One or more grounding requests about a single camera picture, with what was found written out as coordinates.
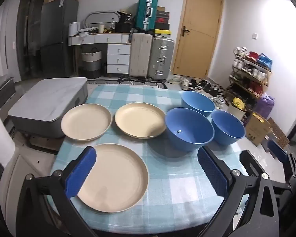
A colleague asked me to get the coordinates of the teal suitcase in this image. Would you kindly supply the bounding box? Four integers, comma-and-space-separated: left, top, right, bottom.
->
135, 0, 159, 31

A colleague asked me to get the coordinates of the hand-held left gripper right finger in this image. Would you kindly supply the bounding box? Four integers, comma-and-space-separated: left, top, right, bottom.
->
197, 146, 279, 237

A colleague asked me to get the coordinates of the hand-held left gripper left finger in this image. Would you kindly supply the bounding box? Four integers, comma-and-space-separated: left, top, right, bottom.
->
22, 146, 99, 237

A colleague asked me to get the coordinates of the black bag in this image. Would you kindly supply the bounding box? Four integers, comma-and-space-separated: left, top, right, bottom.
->
115, 11, 135, 33

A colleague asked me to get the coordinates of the purple bag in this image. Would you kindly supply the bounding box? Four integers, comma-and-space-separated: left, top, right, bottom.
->
258, 92, 276, 119

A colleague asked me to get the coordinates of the oval mirror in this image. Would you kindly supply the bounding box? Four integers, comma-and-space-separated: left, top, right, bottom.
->
85, 10, 120, 28

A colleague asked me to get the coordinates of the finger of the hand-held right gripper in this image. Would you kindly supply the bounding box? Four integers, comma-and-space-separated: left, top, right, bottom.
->
239, 150, 265, 176
267, 139, 296, 178

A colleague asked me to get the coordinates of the teal checked tablecloth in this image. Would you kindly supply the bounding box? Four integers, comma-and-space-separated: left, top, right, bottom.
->
51, 83, 252, 232

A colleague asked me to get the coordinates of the dark grey refrigerator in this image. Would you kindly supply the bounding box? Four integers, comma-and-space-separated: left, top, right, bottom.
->
40, 0, 79, 77

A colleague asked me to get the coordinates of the beige plate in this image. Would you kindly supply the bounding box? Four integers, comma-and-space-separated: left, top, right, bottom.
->
115, 102, 167, 139
76, 143, 149, 213
61, 104, 113, 142

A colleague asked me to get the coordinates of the beige suitcase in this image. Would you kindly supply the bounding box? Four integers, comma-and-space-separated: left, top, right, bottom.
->
129, 28, 153, 78

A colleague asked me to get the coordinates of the printed cardboard box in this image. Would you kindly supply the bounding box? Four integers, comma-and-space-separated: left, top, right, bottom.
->
244, 112, 272, 147

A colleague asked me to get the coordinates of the wooden door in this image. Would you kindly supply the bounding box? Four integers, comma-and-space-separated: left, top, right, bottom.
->
171, 0, 224, 79

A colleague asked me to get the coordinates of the grey marble coffee table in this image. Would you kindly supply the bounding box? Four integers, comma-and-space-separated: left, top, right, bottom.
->
8, 77, 89, 132

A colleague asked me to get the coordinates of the white box with yellow bag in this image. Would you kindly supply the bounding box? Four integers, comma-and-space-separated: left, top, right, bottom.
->
227, 97, 247, 122

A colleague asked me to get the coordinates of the grey woven laundry basket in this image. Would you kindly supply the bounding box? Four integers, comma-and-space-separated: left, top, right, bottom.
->
81, 48, 102, 79

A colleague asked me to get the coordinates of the flat brown cardboard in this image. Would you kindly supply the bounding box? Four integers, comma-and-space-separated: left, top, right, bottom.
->
268, 117, 290, 147

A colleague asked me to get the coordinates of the stack of black shoe boxes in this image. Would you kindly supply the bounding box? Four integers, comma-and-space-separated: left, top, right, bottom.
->
154, 6, 170, 30

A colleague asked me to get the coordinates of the shoe rack with shoes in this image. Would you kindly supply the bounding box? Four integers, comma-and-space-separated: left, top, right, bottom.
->
228, 46, 273, 105

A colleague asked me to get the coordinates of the silver suitcase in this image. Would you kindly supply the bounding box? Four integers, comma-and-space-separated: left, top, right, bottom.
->
148, 37, 175, 82

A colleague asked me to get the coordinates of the pile of shoes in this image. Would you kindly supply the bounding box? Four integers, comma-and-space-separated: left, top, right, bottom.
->
168, 75, 229, 109

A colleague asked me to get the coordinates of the white canister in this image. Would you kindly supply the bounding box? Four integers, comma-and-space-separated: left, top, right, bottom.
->
69, 22, 81, 36

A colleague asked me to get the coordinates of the white vanity desk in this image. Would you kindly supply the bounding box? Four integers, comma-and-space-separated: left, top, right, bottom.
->
68, 33, 132, 74

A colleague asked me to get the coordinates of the blue bowl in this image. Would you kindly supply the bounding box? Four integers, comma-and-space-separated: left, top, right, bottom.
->
181, 90, 215, 118
165, 108, 215, 153
211, 110, 245, 146

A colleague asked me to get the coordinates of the white chair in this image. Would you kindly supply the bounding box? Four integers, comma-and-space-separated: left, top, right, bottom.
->
0, 114, 63, 235

